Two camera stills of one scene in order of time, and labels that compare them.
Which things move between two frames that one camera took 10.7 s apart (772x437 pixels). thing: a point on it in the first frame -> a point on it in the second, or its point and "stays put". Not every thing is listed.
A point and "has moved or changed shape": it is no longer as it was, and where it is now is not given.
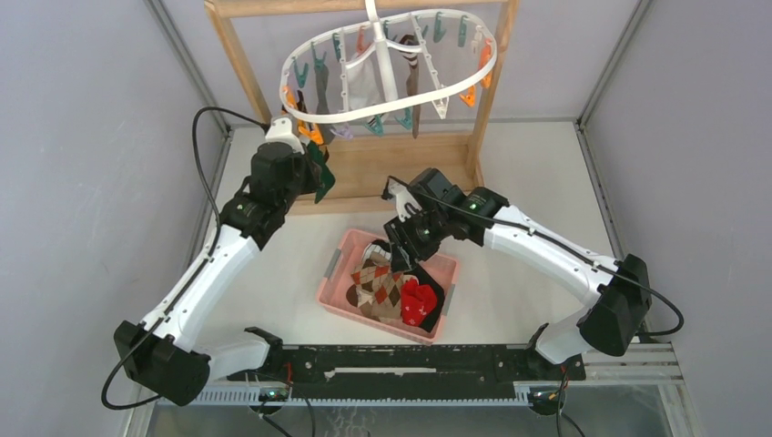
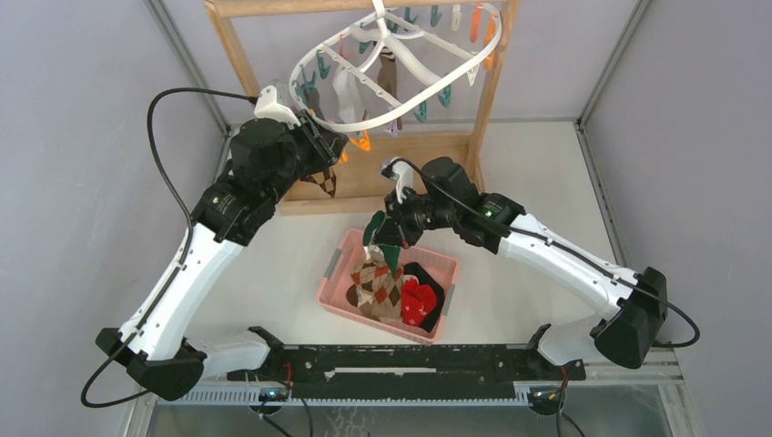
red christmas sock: (416, 301) stays put
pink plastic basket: (350, 254) stays put
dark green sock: (327, 178) -> (391, 254)
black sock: (425, 278) stays put
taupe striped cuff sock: (412, 80) -> (387, 82)
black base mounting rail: (413, 371) stays put
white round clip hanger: (371, 19) has moved or changed shape
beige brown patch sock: (355, 295) stays put
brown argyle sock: (376, 279) stays put
